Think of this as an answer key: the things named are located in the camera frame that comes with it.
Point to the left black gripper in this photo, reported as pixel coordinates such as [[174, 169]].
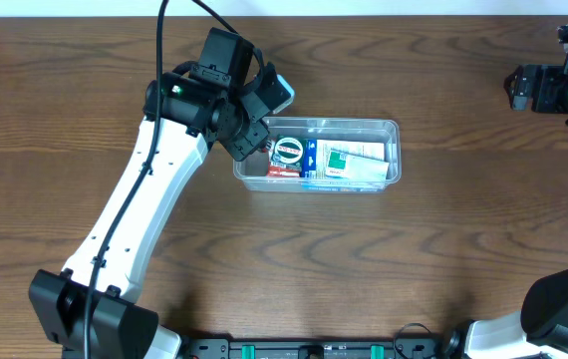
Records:
[[247, 143]]

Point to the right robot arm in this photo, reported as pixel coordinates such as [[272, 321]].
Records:
[[539, 329]]

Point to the white green medicine box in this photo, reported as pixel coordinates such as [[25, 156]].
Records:
[[349, 167]]

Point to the blue fever patch box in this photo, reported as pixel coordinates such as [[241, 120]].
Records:
[[316, 157]]

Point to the red medicine box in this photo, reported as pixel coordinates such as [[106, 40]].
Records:
[[277, 171]]

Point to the dark green round-logo box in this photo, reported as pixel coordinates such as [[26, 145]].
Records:
[[288, 153]]

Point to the clear plastic container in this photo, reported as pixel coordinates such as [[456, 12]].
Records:
[[253, 170]]

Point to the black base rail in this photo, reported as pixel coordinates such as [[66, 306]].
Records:
[[220, 348]]

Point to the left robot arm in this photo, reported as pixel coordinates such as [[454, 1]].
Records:
[[90, 308]]

